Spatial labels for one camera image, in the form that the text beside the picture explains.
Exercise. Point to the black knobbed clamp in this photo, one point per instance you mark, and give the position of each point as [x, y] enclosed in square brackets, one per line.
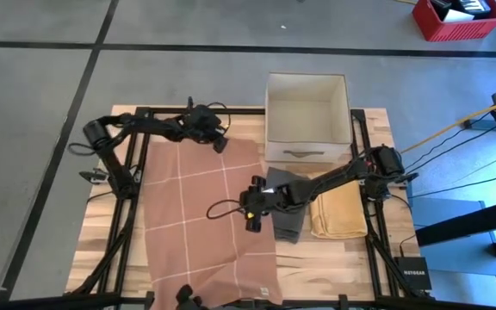
[185, 296]

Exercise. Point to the black rig beam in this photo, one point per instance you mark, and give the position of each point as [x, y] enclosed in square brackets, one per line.
[467, 221]

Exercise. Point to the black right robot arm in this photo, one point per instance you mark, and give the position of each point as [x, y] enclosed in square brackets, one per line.
[330, 176]

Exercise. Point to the yellow terry towel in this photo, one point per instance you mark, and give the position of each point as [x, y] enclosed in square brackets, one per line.
[338, 211]

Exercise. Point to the red plastic crate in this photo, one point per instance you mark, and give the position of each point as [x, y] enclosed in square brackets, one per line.
[459, 30]

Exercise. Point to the pink checked towel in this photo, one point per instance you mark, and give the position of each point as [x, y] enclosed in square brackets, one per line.
[196, 206]

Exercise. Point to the black aluminium table frame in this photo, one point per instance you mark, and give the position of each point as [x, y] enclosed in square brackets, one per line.
[248, 111]

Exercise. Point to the black Netgear network switch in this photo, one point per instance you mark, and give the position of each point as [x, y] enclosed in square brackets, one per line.
[413, 273]

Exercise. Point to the grey waffle towel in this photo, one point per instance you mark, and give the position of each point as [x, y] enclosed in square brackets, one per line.
[291, 224]

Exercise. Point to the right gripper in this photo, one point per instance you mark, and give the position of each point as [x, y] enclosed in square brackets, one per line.
[267, 199]

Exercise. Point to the beige fabric storage box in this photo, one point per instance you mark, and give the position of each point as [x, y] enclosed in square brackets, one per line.
[306, 116]

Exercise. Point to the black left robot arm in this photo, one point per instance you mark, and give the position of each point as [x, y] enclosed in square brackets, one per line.
[114, 168]

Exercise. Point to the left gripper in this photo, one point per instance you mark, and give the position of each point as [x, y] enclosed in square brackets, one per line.
[202, 122]

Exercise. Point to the grey power adapter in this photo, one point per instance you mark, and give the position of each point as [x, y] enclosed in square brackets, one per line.
[480, 125]

